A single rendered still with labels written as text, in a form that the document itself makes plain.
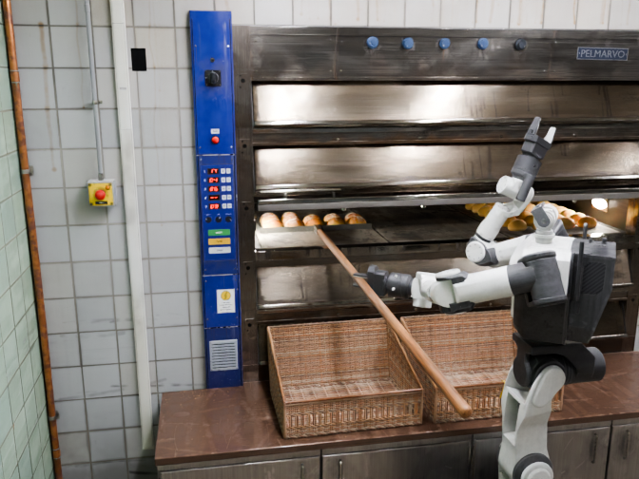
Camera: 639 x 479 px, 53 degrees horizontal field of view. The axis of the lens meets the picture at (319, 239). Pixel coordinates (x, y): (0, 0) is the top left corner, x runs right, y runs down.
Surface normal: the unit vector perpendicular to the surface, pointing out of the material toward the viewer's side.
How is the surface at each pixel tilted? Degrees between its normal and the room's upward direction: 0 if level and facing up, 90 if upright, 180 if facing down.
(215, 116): 90
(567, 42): 90
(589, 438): 90
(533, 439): 90
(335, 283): 70
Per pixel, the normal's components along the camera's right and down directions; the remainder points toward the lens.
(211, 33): 0.18, 0.24
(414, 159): 0.17, -0.11
